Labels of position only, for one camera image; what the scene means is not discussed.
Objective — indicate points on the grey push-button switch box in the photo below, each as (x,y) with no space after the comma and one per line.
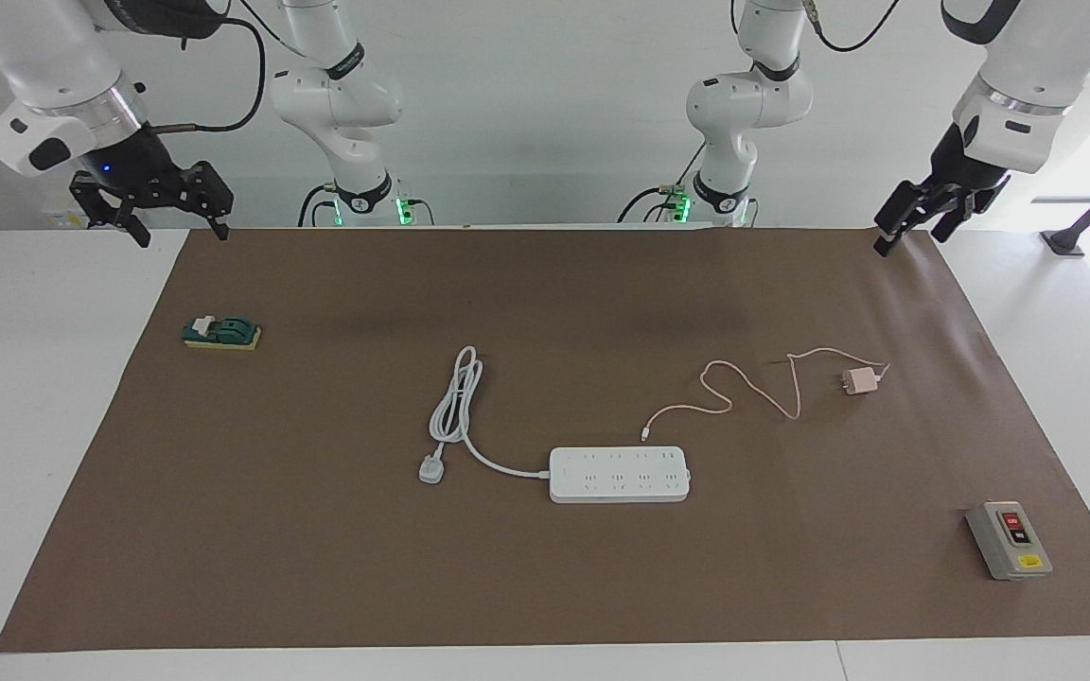
(1007,541)

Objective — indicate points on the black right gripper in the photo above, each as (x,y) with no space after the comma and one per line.
(133,170)

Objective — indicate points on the white power strip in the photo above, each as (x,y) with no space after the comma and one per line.
(616,478)

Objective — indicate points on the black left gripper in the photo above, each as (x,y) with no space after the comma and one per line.
(966,165)

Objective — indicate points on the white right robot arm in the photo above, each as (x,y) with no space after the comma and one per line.
(43,85)

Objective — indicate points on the pink charger adapter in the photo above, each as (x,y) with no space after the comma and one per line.
(857,382)

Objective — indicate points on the green knife switch yellow base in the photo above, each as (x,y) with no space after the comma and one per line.
(223,333)

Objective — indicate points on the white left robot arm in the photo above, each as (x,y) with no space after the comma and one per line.
(1037,76)

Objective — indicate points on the brown paper mat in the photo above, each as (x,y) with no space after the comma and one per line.
(318,530)

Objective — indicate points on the white boxes with yellow labels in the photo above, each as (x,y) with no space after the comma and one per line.
(58,219)

